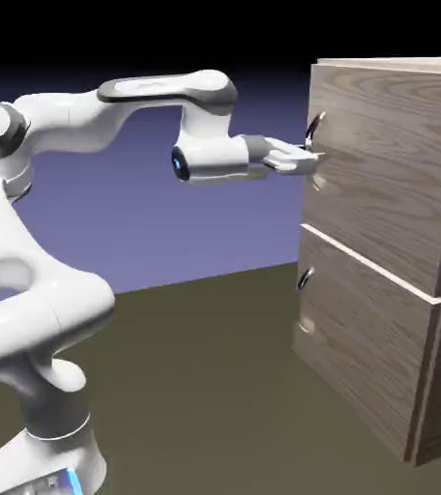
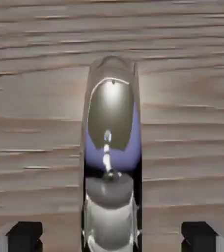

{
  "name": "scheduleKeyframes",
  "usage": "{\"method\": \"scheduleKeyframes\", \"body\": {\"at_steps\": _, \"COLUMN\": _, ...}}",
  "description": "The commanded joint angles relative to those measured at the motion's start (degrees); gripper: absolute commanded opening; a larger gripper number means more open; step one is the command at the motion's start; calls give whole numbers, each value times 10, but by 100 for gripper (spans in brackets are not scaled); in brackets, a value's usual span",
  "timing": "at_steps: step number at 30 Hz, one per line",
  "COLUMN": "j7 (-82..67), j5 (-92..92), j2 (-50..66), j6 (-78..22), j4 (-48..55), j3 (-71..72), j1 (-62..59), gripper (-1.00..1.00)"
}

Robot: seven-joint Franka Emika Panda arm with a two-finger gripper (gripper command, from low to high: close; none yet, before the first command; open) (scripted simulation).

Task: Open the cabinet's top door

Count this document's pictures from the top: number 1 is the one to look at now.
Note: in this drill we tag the small wood cabinet door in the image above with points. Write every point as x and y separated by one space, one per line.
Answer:
359 348

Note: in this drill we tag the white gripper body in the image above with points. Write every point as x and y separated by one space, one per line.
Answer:
288 156

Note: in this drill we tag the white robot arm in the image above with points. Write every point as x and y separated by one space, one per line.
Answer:
50 301

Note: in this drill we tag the large wood cabinet door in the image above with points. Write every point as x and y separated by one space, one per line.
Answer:
383 174

